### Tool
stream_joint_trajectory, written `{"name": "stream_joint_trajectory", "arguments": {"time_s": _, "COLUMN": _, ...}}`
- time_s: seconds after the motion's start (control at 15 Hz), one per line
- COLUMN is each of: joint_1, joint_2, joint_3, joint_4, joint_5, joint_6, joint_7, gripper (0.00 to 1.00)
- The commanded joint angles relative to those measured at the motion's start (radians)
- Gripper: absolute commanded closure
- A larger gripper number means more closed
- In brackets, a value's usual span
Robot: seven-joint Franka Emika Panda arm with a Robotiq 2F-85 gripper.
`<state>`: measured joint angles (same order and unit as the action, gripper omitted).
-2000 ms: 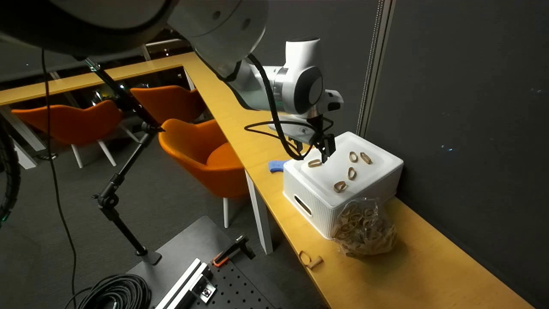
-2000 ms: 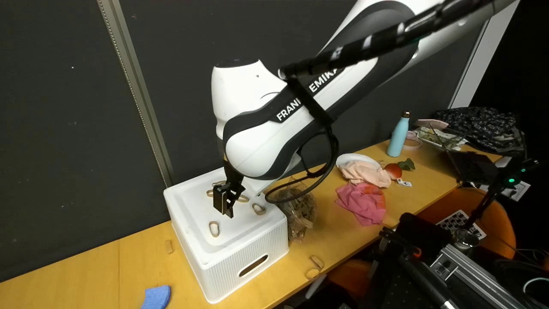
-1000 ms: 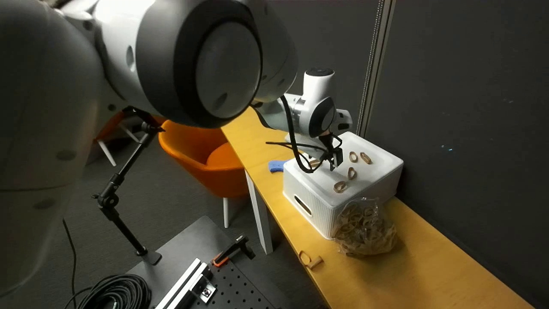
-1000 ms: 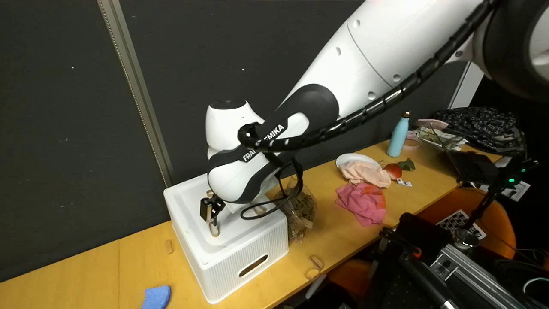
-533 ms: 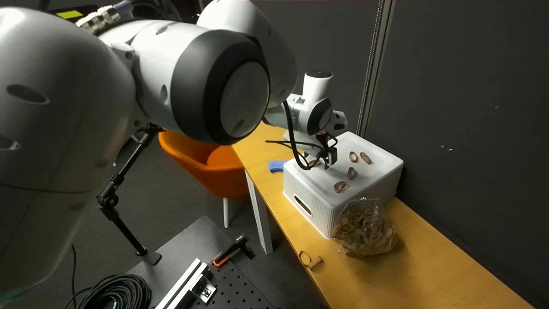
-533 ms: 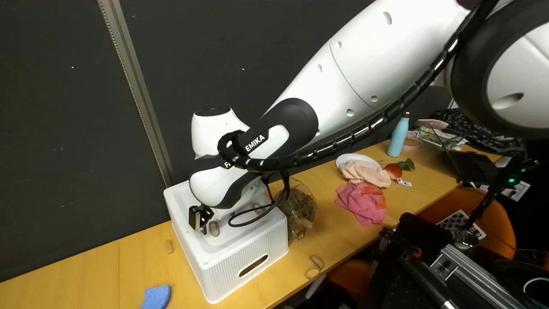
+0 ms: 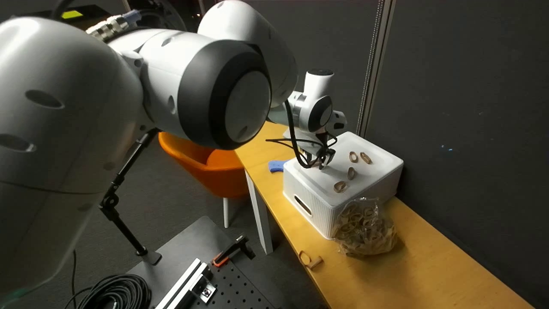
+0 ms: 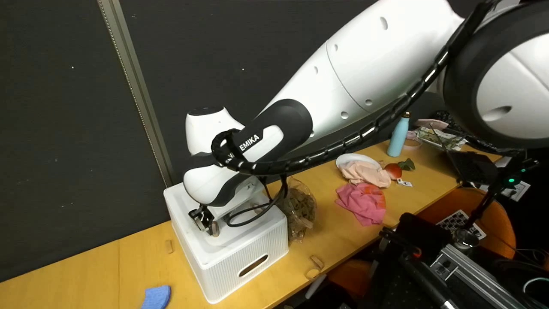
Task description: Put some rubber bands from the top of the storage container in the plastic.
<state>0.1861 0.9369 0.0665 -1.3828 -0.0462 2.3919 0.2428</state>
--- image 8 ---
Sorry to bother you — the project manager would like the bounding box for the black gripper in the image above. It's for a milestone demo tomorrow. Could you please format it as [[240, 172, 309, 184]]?
[[187, 203, 223, 238]]

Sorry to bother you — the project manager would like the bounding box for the white storage container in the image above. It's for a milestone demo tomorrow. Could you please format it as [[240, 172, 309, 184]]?
[[161, 174, 290, 306]]

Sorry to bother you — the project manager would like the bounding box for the red toy with green top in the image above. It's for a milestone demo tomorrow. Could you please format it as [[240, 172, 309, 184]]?
[[381, 159, 417, 183]]

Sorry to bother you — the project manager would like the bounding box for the small blue object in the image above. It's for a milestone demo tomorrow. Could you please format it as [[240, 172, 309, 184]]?
[[141, 284, 173, 309]]

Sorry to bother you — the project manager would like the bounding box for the brown crumpled object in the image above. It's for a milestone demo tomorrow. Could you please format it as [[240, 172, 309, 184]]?
[[278, 178, 319, 243]]

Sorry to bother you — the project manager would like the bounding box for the orange chair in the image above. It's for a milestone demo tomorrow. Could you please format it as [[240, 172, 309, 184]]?
[[328, 260, 374, 300], [419, 186, 520, 263]]

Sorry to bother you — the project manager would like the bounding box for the magenta cloth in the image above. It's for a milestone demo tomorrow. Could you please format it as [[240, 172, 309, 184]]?
[[334, 181, 388, 227]]

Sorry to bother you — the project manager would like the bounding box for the pale pink cloth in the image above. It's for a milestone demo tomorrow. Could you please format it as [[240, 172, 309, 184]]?
[[341, 160, 395, 190]]

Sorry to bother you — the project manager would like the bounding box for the light blue bottle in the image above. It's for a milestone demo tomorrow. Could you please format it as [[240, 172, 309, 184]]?
[[386, 111, 412, 160]]

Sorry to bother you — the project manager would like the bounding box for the printed package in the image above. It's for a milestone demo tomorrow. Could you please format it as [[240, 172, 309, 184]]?
[[413, 118, 465, 152]]

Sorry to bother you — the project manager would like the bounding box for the black white checkerboard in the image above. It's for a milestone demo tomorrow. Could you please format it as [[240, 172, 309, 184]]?
[[436, 209, 487, 243]]

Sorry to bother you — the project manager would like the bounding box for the black pouch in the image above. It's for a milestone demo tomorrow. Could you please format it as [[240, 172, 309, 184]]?
[[444, 150, 499, 186]]

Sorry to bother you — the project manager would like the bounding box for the black stand with green light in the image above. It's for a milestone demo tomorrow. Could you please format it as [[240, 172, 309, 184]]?
[[456, 152, 542, 255]]

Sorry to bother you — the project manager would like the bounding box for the white paper tag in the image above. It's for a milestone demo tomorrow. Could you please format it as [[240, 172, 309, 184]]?
[[503, 179, 533, 203]]

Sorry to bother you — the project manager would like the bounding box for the grey wall trim strip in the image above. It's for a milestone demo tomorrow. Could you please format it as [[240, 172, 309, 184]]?
[[94, 0, 177, 188]]

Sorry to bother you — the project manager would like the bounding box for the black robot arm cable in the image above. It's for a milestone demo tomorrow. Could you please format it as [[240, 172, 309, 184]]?
[[209, 0, 499, 229]]

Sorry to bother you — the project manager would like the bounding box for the black clamp with red handle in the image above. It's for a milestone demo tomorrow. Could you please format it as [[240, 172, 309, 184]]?
[[379, 212, 455, 272]]

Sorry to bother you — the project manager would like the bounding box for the aluminium profile rail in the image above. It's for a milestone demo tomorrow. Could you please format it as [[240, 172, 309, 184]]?
[[427, 243, 533, 309]]

